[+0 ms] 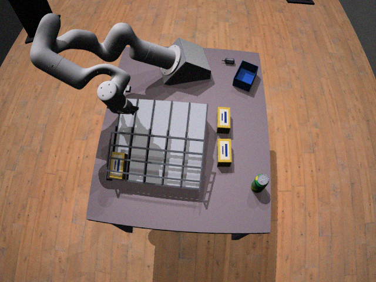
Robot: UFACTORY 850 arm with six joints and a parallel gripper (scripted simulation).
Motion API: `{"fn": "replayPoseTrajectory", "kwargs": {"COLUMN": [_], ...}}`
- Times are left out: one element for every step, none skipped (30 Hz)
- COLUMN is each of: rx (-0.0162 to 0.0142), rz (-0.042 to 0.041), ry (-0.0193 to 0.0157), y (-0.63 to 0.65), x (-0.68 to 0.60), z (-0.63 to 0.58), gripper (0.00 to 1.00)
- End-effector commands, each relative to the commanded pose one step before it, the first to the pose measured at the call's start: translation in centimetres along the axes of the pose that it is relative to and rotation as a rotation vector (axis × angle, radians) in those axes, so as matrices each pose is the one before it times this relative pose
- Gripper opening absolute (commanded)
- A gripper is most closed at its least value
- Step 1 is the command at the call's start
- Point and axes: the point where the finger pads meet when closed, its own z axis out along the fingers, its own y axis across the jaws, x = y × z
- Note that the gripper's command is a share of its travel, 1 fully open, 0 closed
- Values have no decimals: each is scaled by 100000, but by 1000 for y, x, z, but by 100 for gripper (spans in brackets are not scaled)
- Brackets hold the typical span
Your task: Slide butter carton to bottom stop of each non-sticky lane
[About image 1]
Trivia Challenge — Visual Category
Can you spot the yellow carton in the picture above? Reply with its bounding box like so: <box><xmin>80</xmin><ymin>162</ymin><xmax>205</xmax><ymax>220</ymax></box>
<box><xmin>109</xmin><ymin>152</ymin><xmax>127</xmax><ymax>179</ymax></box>
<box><xmin>217</xmin><ymin>107</ymin><xmax>230</xmax><ymax>134</ymax></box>
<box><xmin>217</xmin><ymin>139</ymin><xmax>231</xmax><ymax>167</ymax></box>

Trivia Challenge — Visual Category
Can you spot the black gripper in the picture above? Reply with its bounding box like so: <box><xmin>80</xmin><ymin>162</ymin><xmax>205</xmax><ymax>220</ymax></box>
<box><xmin>107</xmin><ymin>99</ymin><xmax>139</xmax><ymax>115</ymax></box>

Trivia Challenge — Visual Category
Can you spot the green drink can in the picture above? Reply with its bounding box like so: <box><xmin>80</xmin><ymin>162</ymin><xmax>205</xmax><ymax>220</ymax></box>
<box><xmin>251</xmin><ymin>174</ymin><xmax>268</xmax><ymax>193</ymax></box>

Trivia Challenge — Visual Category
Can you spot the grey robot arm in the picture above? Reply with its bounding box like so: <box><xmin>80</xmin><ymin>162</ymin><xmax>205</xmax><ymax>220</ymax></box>
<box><xmin>30</xmin><ymin>13</ymin><xmax>182</xmax><ymax>111</ymax></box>

